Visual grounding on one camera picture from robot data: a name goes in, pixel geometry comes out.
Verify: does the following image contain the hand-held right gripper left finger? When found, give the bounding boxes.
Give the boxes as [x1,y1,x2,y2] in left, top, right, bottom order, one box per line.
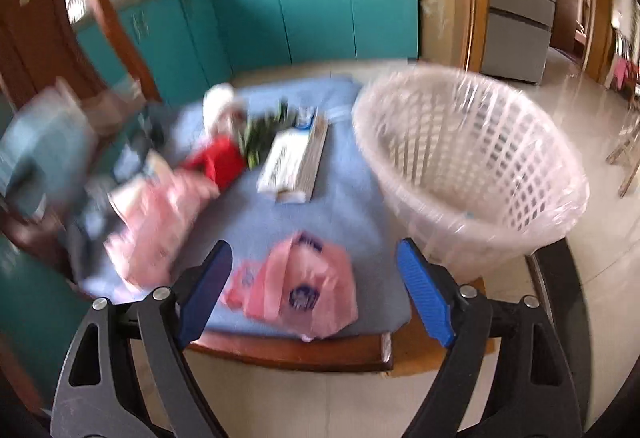
[50,240,234,438]

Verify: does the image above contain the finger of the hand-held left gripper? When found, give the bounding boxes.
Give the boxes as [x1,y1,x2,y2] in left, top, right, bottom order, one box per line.
[67,193,128,273]

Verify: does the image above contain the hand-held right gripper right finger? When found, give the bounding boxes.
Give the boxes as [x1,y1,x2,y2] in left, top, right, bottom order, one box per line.
[396,238,586,438]

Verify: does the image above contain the large pink plastic bag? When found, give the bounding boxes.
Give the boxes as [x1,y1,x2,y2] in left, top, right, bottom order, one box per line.
[104,162,222,289]

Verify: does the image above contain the white plastic mesh basket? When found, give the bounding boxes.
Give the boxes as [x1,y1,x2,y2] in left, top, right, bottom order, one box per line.
[352,66,590,279]

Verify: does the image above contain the dark green snack packet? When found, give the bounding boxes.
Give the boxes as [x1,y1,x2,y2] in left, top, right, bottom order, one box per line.
[239,100,302,169]

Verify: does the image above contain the small pink plastic bag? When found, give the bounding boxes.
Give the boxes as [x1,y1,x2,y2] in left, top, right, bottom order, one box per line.
[219,231,361,339]

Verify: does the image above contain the carved wooden chair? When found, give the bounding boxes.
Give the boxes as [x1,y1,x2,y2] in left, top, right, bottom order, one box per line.
[0,0,163,129]

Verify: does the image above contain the blue cloth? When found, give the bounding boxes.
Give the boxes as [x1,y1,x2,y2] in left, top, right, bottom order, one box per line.
[75,76,414,335]

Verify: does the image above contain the red wrapper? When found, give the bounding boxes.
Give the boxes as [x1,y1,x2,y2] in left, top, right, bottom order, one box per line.
[181,136,247,189]

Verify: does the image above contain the white long carton box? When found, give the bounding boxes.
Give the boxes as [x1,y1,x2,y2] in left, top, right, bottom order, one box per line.
[256,115,330,205]

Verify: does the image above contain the white crumpled tissue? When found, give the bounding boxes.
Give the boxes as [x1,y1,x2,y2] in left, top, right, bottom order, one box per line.
[202,83,249,139]

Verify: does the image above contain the small blue white packet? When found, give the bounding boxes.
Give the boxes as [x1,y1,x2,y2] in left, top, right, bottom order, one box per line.
[294,106,321,129]

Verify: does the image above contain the light wooden stool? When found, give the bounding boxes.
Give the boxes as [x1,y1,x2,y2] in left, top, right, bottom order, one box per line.
[605,82,640,199]

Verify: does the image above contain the grey refrigerator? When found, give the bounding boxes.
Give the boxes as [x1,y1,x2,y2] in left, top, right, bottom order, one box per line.
[481,0,559,86]

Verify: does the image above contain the teal kitchen cabinets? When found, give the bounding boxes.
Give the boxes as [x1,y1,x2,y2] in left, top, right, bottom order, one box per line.
[74,0,421,109]

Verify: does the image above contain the pink hanging cloth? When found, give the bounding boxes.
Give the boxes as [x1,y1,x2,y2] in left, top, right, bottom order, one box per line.
[612,58,640,91]

